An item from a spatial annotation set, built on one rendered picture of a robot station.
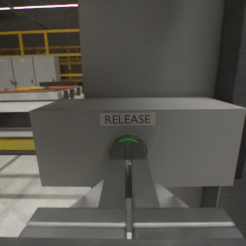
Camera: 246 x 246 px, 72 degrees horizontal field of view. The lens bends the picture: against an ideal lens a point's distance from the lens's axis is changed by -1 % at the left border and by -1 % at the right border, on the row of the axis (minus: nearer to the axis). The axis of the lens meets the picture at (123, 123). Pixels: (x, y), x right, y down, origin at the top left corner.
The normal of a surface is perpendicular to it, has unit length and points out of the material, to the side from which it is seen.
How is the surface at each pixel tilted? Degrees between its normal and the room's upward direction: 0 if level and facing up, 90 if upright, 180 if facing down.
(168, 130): 90
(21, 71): 90
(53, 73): 90
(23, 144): 90
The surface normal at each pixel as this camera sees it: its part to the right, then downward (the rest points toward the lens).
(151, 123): -0.02, 0.26
